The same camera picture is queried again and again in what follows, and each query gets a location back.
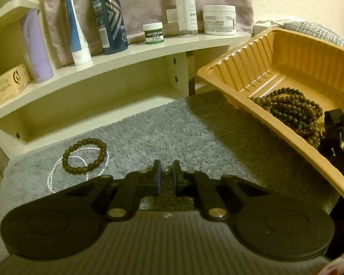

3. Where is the clear spray bottle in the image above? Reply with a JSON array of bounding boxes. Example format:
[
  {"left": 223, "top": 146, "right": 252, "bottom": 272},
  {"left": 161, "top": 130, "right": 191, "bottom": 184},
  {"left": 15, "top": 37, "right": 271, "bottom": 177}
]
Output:
[{"left": 175, "top": 0, "right": 199, "bottom": 38}]

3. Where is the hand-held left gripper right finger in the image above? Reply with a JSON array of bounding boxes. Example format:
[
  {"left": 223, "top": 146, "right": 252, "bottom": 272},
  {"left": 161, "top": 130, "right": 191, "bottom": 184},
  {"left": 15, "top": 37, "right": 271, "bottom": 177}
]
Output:
[{"left": 172, "top": 160, "right": 268, "bottom": 222}]

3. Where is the white cream jar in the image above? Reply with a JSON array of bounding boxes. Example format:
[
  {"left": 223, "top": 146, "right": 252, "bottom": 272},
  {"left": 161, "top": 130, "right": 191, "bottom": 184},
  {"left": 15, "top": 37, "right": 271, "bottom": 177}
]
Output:
[{"left": 202, "top": 5, "right": 237, "bottom": 36}]

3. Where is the grey woven cloth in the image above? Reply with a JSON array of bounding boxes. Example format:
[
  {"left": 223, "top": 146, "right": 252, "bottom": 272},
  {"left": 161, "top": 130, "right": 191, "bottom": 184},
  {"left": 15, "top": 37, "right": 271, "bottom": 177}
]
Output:
[{"left": 284, "top": 20, "right": 344, "bottom": 52}]

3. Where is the white pearl necklace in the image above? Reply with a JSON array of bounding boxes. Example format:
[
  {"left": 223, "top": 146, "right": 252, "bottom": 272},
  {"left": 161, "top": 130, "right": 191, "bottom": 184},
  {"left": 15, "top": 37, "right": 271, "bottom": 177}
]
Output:
[{"left": 47, "top": 146, "right": 110, "bottom": 194}]

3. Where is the dark bead bracelet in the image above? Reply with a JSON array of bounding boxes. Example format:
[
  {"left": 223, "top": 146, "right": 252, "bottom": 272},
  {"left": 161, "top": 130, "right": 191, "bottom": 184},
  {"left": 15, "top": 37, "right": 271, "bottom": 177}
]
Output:
[{"left": 62, "top": 138, "right": 107, "bottom": 174}]

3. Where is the white shelf unit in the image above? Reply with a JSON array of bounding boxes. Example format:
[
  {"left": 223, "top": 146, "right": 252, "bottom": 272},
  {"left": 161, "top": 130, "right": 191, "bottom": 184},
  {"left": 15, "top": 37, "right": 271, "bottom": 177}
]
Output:
[{"left": 0, "top": 0, "right": 253, "bottom": 161}]

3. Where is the yellow plastic tray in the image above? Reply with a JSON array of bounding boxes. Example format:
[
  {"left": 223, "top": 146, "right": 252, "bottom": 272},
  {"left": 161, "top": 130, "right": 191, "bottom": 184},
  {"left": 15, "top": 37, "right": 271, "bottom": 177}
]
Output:
[{"left": 196, "top": 28, "right": 344, "bottom": 209}]

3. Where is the small cardboard box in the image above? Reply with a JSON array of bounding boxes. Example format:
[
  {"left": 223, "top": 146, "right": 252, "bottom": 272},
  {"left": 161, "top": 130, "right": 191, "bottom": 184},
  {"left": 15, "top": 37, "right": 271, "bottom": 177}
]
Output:
[{"left": 0, "top": 63, "right": 32, "bottom": 109}]

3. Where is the dark blue spray bottle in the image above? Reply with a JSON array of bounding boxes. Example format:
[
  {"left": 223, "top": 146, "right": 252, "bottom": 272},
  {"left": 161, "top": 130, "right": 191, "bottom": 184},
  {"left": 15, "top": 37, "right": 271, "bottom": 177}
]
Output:
[{"left": 92, "top": 0, "right": 129, "bottom": 55}]

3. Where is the long brown bead necklace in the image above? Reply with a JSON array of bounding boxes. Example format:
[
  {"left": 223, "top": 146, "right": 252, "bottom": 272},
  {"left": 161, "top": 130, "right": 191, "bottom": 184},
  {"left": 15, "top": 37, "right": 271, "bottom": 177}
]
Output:
[{"left": 250, "top": 87, "right": 326, "bottom": 149}]

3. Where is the small green jar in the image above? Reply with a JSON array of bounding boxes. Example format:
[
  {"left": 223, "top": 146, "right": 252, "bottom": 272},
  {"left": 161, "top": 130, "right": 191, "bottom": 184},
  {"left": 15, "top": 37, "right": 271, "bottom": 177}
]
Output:
[{"left": 142, "top": 22, "right": 164, "bottom": 45}]

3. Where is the pink fluffy towel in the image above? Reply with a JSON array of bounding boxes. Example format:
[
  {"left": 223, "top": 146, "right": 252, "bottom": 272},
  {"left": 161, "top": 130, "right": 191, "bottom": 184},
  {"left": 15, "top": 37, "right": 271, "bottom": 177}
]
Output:
[{"left": 39, "top": 0, "right": 254, "bottom": 66}]

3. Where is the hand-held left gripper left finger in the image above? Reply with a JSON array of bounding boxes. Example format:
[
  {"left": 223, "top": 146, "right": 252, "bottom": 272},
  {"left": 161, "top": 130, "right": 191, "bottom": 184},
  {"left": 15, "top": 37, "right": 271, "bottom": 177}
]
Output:
[{"left": 61, "top": 160, "right": 162, "bottom": 221}]

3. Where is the white blue tube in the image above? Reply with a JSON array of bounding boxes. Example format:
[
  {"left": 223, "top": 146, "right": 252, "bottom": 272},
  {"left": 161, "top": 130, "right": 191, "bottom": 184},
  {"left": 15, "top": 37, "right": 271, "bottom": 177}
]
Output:
[{"left": 64, "top": 0, "right": 92, "bottom": 66}]

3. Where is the grey fluffy mat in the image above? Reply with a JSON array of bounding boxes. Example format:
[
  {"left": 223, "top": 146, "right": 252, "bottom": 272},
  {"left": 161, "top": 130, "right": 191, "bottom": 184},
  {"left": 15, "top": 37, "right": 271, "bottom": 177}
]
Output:
[{"left": 0, "top": 90, "right": 340, "bottom": 253}]

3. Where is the purple tapered bottle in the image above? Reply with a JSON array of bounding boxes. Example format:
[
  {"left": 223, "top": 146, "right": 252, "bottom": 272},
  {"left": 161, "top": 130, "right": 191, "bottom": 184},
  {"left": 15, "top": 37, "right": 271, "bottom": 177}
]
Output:
[{"left": 19, "top": 8, "right": 54, "bottom": 83}]

